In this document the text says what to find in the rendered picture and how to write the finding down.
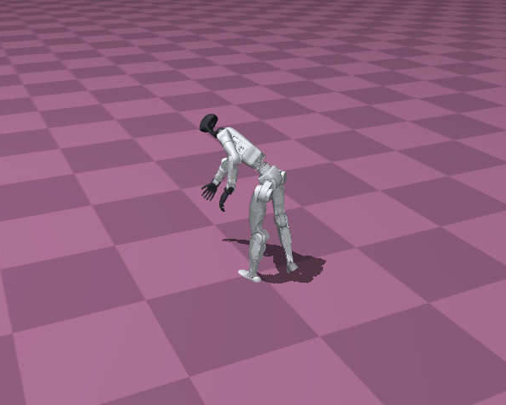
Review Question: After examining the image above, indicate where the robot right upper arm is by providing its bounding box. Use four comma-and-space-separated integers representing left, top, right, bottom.
221, 154, 229, 170

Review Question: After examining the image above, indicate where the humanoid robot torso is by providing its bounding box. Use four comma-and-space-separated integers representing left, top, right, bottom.
219, 127, 283, 191

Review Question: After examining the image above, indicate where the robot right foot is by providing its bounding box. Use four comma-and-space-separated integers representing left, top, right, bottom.
287, 262, 299, 273

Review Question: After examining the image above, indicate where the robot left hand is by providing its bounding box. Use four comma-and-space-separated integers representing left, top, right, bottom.
219, 187, 234, 212

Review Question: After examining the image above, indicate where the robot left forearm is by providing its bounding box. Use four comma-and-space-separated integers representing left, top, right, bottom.
226, 156, 239, 191

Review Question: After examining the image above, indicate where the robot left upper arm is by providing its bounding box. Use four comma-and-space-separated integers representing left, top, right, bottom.
217, 128, 242, 166

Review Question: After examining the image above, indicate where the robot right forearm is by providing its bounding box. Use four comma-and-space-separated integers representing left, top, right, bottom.
213, 165, 228, 186

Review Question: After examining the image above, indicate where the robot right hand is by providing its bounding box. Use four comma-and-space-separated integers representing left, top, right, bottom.
201, 178, 221, 201

